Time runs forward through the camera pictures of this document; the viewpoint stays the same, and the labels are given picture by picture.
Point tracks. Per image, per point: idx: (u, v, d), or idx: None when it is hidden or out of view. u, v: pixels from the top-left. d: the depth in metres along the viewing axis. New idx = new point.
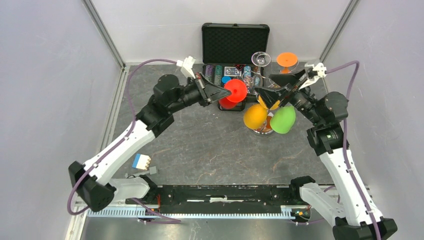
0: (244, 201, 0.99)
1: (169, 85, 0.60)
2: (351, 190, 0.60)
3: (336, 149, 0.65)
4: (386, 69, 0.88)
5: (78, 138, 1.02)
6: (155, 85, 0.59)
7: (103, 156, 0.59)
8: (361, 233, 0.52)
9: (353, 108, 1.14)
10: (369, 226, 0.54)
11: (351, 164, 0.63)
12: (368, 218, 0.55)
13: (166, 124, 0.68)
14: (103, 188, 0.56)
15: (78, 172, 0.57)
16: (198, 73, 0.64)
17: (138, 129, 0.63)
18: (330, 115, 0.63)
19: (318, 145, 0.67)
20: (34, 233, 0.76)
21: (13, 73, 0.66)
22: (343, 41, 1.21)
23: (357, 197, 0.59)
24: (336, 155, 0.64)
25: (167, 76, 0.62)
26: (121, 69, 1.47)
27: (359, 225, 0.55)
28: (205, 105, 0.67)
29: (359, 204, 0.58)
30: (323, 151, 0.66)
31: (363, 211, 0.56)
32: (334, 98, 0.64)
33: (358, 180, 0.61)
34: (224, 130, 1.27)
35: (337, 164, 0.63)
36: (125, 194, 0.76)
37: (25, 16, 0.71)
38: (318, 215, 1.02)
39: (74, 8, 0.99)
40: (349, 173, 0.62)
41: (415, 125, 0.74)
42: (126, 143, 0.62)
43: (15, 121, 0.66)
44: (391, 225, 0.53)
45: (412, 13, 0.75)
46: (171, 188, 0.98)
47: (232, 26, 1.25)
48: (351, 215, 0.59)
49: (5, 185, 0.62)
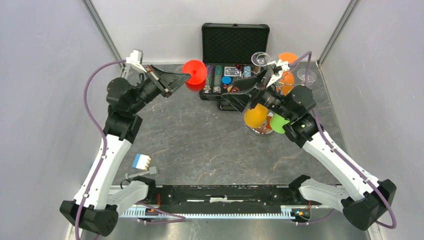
0: (244, 201, 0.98)
1: (120, 90, 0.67)
2: (343, 167, 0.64)
3: (314, 134, 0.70)
4: (385, 69, 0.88)
5: (78, 138, 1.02)
6: (108, 95, 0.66)
7: (89, 184, 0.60)
8: (371, 204, 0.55)
9: (353, 108, 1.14)
10: (373, 194, 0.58)
11: (332, 143, 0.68)
12: (368, 187, 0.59)
13: (137, 127, 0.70)
14: (105, 212, 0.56)
15: (72, 209, 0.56)
16: (147, 67, 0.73)
17: (112, 144, 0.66)
18: (300, 108, 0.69)
19: (298, 138, 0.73)
20: (35, 233, 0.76)
21: (13, 73, 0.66)
22: (343, 41, 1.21)
23: (351, 172, 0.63)
24: (315, 139, 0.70)
25: (115, 81, 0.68)
26: (121, 69, 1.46)
27: (365, 198, 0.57)
28: (166, 97, 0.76)
29: (355, 177, 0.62)
30: (304, 142, 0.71)
31: (361, 182, 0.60)
32: (298, 92, 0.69)
33: (345, 155, 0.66)
34: (224, 130, 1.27)
35: (321, 148, 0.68)
36: (128, 204, 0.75)
37: (25, 16, 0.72)
38: (318, 215, 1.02)
39: (74, 8, 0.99)
40: (334, 151, 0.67)
41: (414, 124, 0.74)
42: (106, 162, 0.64)
43: (15, 120, 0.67)
44: (388, 185, 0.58)
45: (411, 13, 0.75)
46: (171, 187, 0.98)
47: (232, 26, 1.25)
48: (352, 192, 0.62)
49: (6, 185, 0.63)
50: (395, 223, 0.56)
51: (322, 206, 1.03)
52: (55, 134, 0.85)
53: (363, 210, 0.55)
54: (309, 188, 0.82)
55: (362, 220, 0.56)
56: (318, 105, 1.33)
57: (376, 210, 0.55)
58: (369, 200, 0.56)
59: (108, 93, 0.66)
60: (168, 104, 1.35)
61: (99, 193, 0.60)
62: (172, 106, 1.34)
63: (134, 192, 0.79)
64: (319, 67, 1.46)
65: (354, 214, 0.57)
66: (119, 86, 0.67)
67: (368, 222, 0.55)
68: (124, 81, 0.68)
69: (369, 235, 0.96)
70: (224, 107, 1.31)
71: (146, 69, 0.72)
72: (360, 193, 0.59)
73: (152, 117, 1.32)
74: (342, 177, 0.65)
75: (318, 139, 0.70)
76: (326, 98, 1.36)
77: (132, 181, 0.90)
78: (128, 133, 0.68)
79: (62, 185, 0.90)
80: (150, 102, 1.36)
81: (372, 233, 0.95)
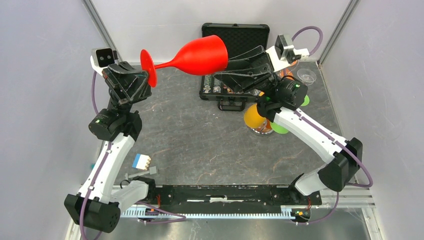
0: (244, 201, 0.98)
1: (104, 134, 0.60)
2: (312, 133, 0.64)
3: (284, 109, 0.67)
4: (385, 69, 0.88)
5: (78, 137, 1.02)
6: (98, 137, 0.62)
7: (94, 177, 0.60)
8: (340, 162, 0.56)
9: (354, 107, 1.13)
10: (341, 153, 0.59)
11: (300, 113, 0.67)
12: (337, 148, 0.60)
13: (137, 122, 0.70)
14: (110, 206, 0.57)
15: (77, 202, 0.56)
16: (104, 73, 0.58)
17: (118, 139, 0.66)
18: (291, 107, 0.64)
19: (268, 114, 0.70)
20: (35, 233, 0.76)
21: (12, 72, 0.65)
22: (343, 41, 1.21)
23: (319, 135, 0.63)
24: (284, 111, 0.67)
25: (93, 123, 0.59)
26: None
27: (334, 158, 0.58)
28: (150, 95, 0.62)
29: (324, 140, 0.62)
30: (274, 115, 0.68)
31: (330, 143, 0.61)
32: (300, 92, 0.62)
33: (312, 121, 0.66)
34: (224, 130, 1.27)
35: (289, 118, 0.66)
36: (129, 203, 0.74)
37: (25, 16, 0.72)
38: (318, 215, 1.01)
39: (74, 8, 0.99)
40: (302, 120, 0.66)
41: (414, 124, 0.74)
42: (112, 156, 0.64)
43: (16, 120, 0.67)
44: (354, 141, 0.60)
45: (411, 13, 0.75)
46: (171, 188, 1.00)
47: (232, 26, 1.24)
48: (324, 155, 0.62)
49: (7, 184, 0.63)
50: (372, 182, 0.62)
51: (322, 206, 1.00)
52: (55, 133, 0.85)
53: (335, 170, 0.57)
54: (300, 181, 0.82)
55: (336, 180, 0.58)
56: (318, 105, 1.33)
57: (347, 167, 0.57)
58: (338, 160, 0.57)
59: (96, 134, 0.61)
60: (169, 104, 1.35)
61: (105, 186, 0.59)
62: (172, 106, 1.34)
63: (134, 190, 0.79)
64: (319, 67, 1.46)
65: (329, 176, 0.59)
66: (99, 130, 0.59)
67: (341, 181, 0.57)
68: (102, 126, 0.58)
69: (369, 235, 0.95)
70: (224, 107, 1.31)
71: (104, 77, 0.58)
72: (330, 154, 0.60)
73: (152, 117, 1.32)
74: (313, 143, 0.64)
75: (287, 111, 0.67)
76: (326, 98, 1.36)
77: (134, 180, 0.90)
78: (132, 133, 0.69)
79: (61, 185, 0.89)
80: (150, 102, 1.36)
81: (372, 233, 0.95)
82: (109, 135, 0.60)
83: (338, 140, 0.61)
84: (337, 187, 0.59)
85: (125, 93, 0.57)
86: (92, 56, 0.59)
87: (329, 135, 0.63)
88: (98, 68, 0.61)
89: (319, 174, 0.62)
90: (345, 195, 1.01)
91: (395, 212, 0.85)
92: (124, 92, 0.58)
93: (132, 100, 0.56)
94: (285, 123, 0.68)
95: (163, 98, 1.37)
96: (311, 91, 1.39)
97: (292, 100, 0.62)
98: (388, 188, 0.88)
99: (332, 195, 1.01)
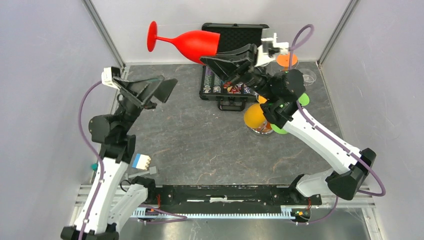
0: (244, 201, 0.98)
1: (102, 131, 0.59)
2: (325, 144, 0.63)
3: (293, 113, 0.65)
4: (385, 69, 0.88)
5: (79, 137, 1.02)
6: (93, 137, 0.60)
7: (89, 208, 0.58)
8: (356, 176, 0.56)
9: (354, 107, 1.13)
10: (357, 165, 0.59)
11: (313, 120, 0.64)
12: (352, 160, 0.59)
13: (132, 148, 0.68)
14: (107, 234, 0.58)
15: (72, 235, 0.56)
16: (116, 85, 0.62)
17: (109, 167, 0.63)
18: (290, 96, 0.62)
19: (278, 120, 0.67)
20: (34, 233, 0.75)
21: (11, 72, 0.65)
22: (343, 41, 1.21)
23: (334, 146, 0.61)
24: (296, 118, 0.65)
25: (95, 117, 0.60)
26: (122, 69, 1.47)
27: (350, 170, 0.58)
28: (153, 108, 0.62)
29: (339, 152, 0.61)
30: (284, 122, 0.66)
31: (345, 155, 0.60)
32: (292, 77, 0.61)
33: (326, 130, 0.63)
34: (224, 130, 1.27)
35: (302, 126, 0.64)
36: (128, 215, 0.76)
37: (25, 16, 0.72)
38: (319, 215, 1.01)
39: (75, 8, 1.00)
40: (315, 129, 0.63)
41: (414, 124, 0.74)
42: (105, 186, 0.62)
43: (16, 119, 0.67)
44: (369, 152, 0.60)
45: (411, 13, 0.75)
46: (171, 188, 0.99)
47: (232, 26, 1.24)
48: (337, 165, 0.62)
49: (5, 184, 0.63)
50: (384, 191, 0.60)
51: (322, 206, 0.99)
52: (56, 133, 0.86)
53: (349, 182, 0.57)
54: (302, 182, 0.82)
55: (349, 190, 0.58)
56: (318, 105, 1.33)
57: (361, 179, 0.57)
58: (355, 173, 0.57)
59: (93, 134, 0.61)
60: (169, 104, 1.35)
61: (100, 217, 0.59)
62: (172, 106, 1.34)
63: (132, 202, 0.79)
64: (319, 67, 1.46)
65: (340, 185, 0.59)
66: (99, 126, 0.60)
67: (353, 192, 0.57)
68: (103, 119, 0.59)
69: (369, 235, 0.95)
70: (224, 107, 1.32)
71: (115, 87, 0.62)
72: (345, 167, 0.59)
73: (152, 117, 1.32)
74: (326, 153, 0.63)
75: (298, 118, 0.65)
76: (326, 98, 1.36)
77: (132, 185, 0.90)
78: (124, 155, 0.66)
79: (61, 185, 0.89)
80: None
81: (372, 233, 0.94)
82: (106, 131, 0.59)
83: (354, 151, 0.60)
84: (345, 196, 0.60)
85: (134, 98, 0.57)
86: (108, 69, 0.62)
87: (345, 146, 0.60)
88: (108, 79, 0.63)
89: (329, 182, 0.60)
90: None
91: (395, 213, 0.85)
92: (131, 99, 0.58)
93: (143, 104, 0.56)
94: (297, 132, 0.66)
95: None
96: (312, 91, 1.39)
97: (286, 88, 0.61)
98: (388, 188, 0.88)
99: (332, 196, 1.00)
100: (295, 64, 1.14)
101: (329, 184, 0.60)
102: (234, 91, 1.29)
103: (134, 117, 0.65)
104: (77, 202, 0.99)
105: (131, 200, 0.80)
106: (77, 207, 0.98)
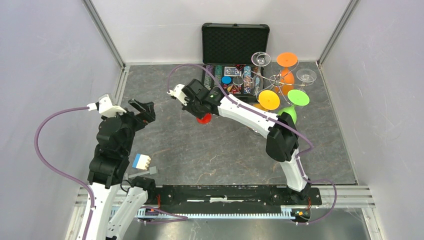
0: (244, 201, 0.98)
1: (111, 128, 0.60)
2: (247, 116, 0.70)
3: (223, 100, 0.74)
4: (386, 69, 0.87)
5: (79, 138, 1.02)
6: (99, 133, 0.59)
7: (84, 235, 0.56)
8: (274, 134, 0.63)
9: (354, 107, 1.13)
10: (275, 126, 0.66)
11: (237, 100, 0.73)
12: (271, 123, 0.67)
13: (123, 170, 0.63)
14: None
15: None
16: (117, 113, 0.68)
17: (99, 192, 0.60)
18: (198, 91, 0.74)
19: (213, 109, 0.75)
20: (34, 234, 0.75)
21: (10, 73, 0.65)
22: (343, 41, 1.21)
23: (255, 116, 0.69)
24: (223, 103, 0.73)
25: (108, 120, 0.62)
26: (121, 69, 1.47)
27: (270, 132, 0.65)
28: (142, 128, 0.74)
29: (260, 120, 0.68)
30: (217, 109, 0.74)
31: (263, 120, 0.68)
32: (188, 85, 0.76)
33: (248, 106, 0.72)
34: (224, 130, 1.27)
35: (228, 107, 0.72)
36: (129, 220, 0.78)
37: (25, 16, 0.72)
38: (318, 215, 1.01)
39: (75, 8, 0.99)
40: (239, 106, 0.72)
41: (414, 124, 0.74)
42: (97, 213, 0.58)
43: (15, 120, 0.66)
44: (283, 114, 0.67)
45: (412, 13, 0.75)
46: (171, 188, 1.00)
47: (232, 26, 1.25)
48: (262, 132, 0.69)
49: (4, 184, 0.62)
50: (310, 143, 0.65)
51: (322, 206, 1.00)
52: (56, 133, 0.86)
53: (273, 142, 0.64)
54: (289, 183, 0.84)
55: (279, 150, 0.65)
56: (318, 105, 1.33)
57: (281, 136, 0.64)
58: (273, 132, 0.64)
59: (100, 131, 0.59)
60: (169, 104, 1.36)
61: None
62: (172, 106, 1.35)
63: (132, 209, 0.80)
64: (319, 67, 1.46)
65: (273, 149, 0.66)
66: (108, 126, 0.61)
67: (281, 149, 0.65)
68: (116, 119, 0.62)
69: (369, 235, 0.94)
70: None
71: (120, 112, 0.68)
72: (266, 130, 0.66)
73: None
74: (252, 125, 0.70)
75: (225, 102, 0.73)
76: (326, 98, 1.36)
77: (130, 187, 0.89)
78: (113, 177, 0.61)
79: (62, 185, 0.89)
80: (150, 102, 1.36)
81: (372, 233, 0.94)
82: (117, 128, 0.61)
83: (271, 116, 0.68)
84: (280, 157, 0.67)
85: (150, 115, 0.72)
86: (107, 97, 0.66)
87: (263, 114, 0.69)
88: (91, 104, 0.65)
89: (266, 151, 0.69)
90: (345, 196, 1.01)
91: (395, 212, 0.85)
92: (145, 114, 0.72)
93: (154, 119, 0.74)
94: (226, 112, 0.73)
95: (164, 98, 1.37)
96: (312, 91, 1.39)
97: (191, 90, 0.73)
98: (388, 188, 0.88)
99: (331, 195, 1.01)
100: (295, 63, 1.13)
101: (266, 151, 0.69)
102: (235, 91, 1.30)
103: (132, 138, 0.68)
104: (77, 202, 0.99)
105: (132, 206, 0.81)
106: (77, 207, 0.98)
